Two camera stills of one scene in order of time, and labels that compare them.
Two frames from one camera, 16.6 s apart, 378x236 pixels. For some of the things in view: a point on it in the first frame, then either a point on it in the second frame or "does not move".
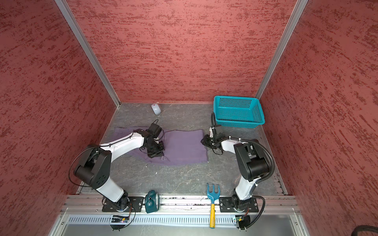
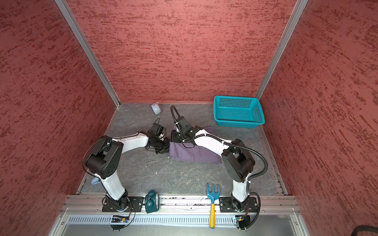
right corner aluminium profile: [299, 9] does not move
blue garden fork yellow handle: [212, 196] does not move
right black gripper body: [210, 141] to [178, 137]
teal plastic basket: [237, 112] does not move
